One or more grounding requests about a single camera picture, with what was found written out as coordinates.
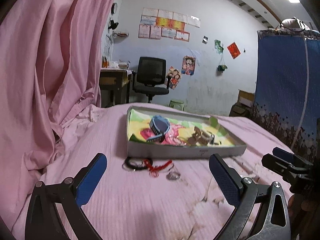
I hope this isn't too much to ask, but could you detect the shallow cardboard tray box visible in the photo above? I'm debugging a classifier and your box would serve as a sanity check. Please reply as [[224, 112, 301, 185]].
[[126, 106, 247, 159]]

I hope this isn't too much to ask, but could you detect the black braided bracelet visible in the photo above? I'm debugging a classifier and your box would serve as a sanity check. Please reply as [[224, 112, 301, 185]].
[[124, 156, 154, 172]]

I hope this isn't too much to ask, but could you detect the red string bracelet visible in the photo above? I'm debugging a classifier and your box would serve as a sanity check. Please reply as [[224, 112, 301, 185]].
[[143, 158, 174, 178]]

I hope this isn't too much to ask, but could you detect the wooden desk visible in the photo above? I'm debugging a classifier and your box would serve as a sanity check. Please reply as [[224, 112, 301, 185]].
[[99, 68, 132, 107]]

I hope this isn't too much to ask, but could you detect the blue smart watch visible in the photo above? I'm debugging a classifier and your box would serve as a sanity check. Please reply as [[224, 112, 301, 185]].
[[146, 115, 170, 142]]

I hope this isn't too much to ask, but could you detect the black office chair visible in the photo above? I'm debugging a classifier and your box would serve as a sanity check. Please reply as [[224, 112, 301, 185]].
[[132, 56, 171, 103]]

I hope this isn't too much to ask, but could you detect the pink curtain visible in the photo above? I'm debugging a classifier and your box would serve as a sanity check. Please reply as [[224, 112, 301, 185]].
[[1, 0, 114, 228]]

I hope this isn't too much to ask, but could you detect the red paper square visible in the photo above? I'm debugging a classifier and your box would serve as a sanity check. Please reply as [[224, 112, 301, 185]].
[[227, 42, 241, 59]]

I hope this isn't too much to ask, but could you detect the round wall clock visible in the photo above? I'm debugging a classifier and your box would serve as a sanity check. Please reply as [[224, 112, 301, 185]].
[[111, 3, 118, 15]]

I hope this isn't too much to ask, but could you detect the cartoon character poster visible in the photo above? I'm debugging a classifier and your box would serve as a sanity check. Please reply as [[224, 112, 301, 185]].
[[181, 56, 196, 76]]

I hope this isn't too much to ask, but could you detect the cartoon family poster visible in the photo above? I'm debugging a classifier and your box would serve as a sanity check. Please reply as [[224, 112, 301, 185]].
[[165, 66, 182, 90]]

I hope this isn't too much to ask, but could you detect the wall certificates cluster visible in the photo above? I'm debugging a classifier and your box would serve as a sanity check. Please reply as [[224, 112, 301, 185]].
[[138, 8, 201, 42]]

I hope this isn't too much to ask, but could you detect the person's right hand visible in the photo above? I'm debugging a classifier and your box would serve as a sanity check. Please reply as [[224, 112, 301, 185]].
[[288, 194, 320, 239]]

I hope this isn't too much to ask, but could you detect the green plastic stool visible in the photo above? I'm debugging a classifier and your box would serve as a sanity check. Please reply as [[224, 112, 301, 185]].
[[169, 99, 185, 111]]

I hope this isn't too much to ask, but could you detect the clear crystal bracelet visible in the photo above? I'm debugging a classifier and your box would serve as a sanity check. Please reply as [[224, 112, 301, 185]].
[[166, 169, 181, 181]]

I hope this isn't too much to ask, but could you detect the green hanging ornament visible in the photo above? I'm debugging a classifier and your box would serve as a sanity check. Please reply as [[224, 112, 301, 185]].
[[217, 53, 228, 72]]

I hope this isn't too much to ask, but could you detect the pink bed sheet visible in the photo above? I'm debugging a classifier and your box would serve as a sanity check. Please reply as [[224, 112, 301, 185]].
[[12, 102, 301, 240]]

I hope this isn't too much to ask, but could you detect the beige smart watch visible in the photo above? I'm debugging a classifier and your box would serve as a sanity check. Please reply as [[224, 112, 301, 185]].
[[188, 126, 215, 146]]

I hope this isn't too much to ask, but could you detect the blue fabric wardrobe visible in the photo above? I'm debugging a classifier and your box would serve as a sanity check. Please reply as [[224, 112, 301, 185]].
[[251, 29, 319, 162]]

